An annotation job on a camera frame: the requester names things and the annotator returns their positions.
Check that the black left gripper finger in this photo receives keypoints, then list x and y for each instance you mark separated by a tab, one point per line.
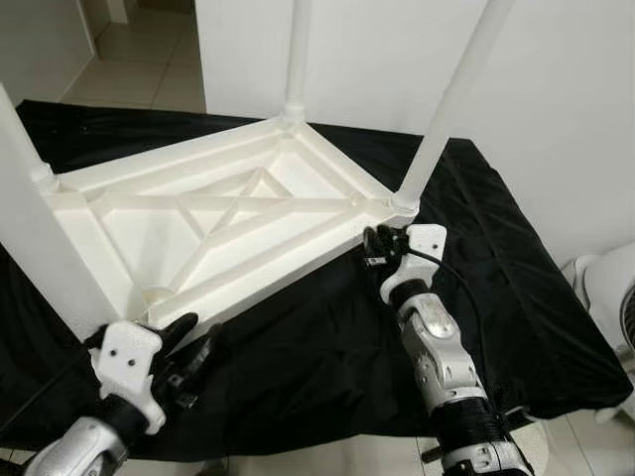
179	332
203	355

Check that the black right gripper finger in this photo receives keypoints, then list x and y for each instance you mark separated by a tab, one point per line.
372	243
391	240

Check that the white plastic children table top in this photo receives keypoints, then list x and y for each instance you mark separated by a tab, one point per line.
228	208

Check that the black table cloth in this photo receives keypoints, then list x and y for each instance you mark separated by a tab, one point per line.
327	347

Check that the black metal table leg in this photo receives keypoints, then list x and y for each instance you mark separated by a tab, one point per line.
435	452

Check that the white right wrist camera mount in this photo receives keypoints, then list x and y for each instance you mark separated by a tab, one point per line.
425	243

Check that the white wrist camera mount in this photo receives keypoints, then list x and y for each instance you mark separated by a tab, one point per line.
425	243
127	362

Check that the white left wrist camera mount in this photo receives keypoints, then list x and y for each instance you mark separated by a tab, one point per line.
127	362

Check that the white pedestal fan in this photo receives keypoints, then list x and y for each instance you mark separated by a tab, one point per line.
607	317

